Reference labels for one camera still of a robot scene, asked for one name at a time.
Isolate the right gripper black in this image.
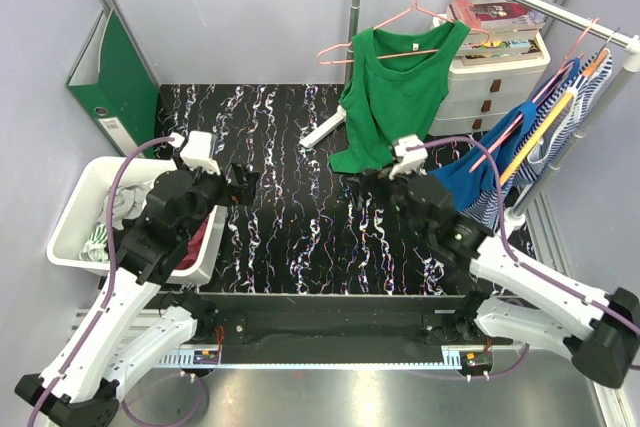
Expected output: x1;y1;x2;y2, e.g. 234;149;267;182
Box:
347;160;430;241

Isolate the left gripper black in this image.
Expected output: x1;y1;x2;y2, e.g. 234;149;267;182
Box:
175;151;259;241

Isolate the green tank top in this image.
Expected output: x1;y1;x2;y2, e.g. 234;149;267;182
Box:
329;22;470;174

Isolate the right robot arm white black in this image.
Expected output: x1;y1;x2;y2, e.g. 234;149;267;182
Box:
385;175;639;388

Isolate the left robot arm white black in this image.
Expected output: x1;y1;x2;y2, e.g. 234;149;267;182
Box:
15;164;260;426

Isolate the blue tank top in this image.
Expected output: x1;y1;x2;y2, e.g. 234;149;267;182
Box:
430;80;560;211

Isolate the orange wooden hanger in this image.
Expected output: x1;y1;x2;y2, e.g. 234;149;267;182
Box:
499;48;610;186

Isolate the blue white striped top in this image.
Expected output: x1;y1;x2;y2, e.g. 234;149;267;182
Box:
459;49;619;233

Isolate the pink hanger with blue top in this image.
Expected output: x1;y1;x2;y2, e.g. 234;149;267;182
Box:
469;18;600;173

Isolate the maroon garment in bin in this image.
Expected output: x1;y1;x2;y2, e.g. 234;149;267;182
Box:
176;220;208;271

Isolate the grey garment in bin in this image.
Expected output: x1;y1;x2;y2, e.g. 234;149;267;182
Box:
112;182;151;231

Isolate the white three-drawer unit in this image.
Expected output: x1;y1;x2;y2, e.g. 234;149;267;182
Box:
428;29;550;136

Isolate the green lever arch binder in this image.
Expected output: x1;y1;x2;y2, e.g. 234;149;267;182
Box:
67;11;158;156

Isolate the bottom book yellow black cover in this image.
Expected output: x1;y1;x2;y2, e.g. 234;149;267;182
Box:
453;40;543;66

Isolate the green white striped garment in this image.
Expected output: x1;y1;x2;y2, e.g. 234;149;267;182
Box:
79;223;109;263

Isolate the white laundry bin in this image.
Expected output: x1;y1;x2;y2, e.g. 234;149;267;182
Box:
46;156;228;286

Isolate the middle book teal cover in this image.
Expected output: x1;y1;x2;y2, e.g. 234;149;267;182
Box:
458;39;533;55

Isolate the top book pink cover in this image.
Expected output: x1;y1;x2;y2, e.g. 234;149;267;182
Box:
447;0;546;33

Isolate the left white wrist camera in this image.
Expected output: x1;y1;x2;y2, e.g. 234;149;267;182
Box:
169;131;220;175

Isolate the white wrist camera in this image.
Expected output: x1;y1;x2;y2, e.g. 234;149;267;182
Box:
169;131;220;175
388;134;428;180

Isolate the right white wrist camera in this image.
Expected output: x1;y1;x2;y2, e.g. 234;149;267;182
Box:
388;134;428;180

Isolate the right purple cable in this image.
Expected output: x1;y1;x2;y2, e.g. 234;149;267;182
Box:
404;136;640;381

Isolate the purple cable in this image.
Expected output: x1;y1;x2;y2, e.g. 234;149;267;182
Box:
24;135;209;427
404;136;640;381

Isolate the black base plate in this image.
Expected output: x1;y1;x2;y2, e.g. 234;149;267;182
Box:
188;293;488;368

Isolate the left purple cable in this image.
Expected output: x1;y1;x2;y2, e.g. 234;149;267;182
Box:
24;135;209;427

